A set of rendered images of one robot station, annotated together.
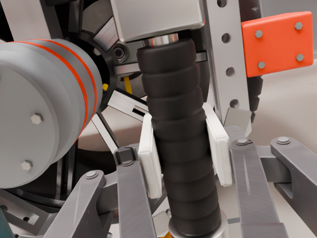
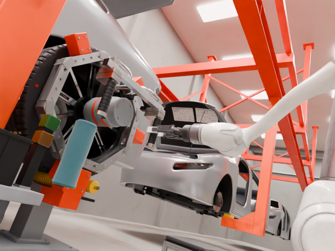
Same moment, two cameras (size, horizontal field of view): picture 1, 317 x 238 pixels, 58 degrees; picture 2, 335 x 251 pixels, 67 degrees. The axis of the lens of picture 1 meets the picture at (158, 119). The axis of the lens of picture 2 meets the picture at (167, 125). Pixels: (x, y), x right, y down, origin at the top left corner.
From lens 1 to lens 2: 115 cm
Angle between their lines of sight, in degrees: 69
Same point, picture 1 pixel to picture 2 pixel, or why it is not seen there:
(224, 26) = (134, 125)
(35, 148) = (127, 121)
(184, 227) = (152, 142)
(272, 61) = (138, 138)
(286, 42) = (140, 136)
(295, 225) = not seen: outside the picture
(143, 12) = (160, 115)
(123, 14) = (159, 113)
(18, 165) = (123, 121)
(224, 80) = (130, 136)
